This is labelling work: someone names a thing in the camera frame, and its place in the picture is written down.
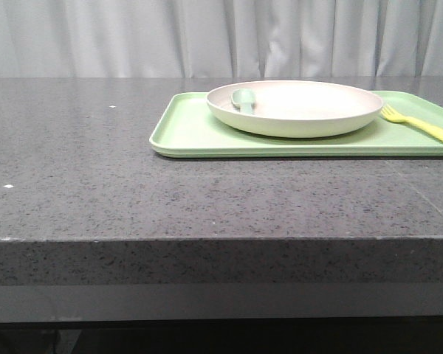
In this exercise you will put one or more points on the light green tray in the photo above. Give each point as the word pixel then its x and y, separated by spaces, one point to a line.
pixel 187 129

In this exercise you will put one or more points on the light green spoon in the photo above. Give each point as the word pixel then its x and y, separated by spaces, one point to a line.
pixel 244 100

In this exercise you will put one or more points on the cream round plate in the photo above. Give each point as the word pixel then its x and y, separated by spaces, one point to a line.
pixel 296 108

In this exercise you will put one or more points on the yellow plastic fork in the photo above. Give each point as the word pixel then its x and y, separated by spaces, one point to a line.
pixel 392 115

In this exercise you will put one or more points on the grey curtain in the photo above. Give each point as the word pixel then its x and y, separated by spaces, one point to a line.
pixel 221 38

